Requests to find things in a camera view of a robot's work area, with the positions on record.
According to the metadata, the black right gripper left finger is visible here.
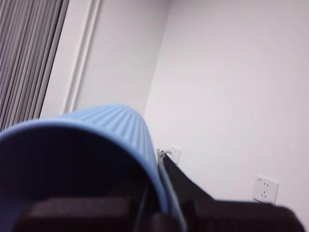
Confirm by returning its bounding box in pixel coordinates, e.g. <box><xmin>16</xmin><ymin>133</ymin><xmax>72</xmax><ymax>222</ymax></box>
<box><xmin>13</xmin><ymin>185</ymin><xmax>148</xmax><ymax>232</ymax></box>

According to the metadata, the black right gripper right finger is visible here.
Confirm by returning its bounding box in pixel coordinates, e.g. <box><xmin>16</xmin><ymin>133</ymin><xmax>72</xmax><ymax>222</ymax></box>
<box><xmin>157</xmin><ymin>149</ymin><xmax>306</xmax><ymax>232</ymax></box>

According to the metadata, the blue ribbed cup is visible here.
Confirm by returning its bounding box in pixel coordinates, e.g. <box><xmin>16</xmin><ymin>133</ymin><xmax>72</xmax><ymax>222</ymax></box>
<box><xmin>0</xmin><ymin>103</ymin><xmax>169</xmax><ymax>232</ymax></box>

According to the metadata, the grey striped curtain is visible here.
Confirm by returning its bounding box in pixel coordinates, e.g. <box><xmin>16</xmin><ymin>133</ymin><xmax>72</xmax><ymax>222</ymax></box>
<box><xmin>0</xmin><ymin>0</ymin><xmax>71</xmax><ymax>131</ymax></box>

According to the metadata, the white wall socket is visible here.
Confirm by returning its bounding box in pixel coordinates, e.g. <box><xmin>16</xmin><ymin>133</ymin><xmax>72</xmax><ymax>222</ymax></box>
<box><xmin>252</xmin><ymin>175</ymin><xmax>280</xmax><ymax>206</ymax></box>
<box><xmin>156</xmin><ymin>146</ymin><xmax>182</xmax><ymax>166</ymax></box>

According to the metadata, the white wall cable duct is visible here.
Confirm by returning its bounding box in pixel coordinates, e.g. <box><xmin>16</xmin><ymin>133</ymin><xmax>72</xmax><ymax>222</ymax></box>
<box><xmin>62</xmin><ymin>0</ymin><xmax>101</xmax><ymax>115</ymax></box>

